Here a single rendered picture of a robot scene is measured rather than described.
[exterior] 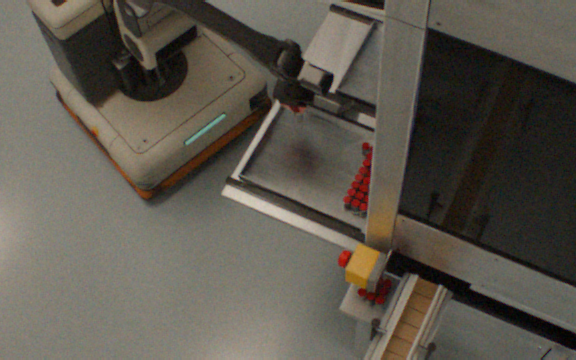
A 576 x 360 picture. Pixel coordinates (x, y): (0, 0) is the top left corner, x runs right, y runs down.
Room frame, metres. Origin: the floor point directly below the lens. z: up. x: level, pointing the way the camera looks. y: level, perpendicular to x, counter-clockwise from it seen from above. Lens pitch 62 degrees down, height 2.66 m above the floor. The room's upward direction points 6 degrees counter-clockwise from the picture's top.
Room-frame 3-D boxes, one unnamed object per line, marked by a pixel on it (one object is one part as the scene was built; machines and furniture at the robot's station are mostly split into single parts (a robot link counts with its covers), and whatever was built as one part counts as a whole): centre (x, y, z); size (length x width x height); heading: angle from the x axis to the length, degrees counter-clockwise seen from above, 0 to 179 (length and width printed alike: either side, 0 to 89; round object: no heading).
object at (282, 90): (1.10, -0.04, 1.08); 0.10 x 0.07 x 0.07; 71
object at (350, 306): (0.60, -0.18, 0.87); 0.14 x 0.13 x 0.02; 58
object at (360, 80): (1.20, -0.36, 0.90); 0.34 x 0.26 x 0.04; 58
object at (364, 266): (0.64, -0.15, 1.00); 0.08 x 0.07 x 0.07; 58
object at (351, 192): (0.91, -0.18, 0.90); 0.18 x 0.02 x 0.05; 147
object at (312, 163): (0.97, -0.09, 0.90); 0.34 x 0.26 x 0.04; 57
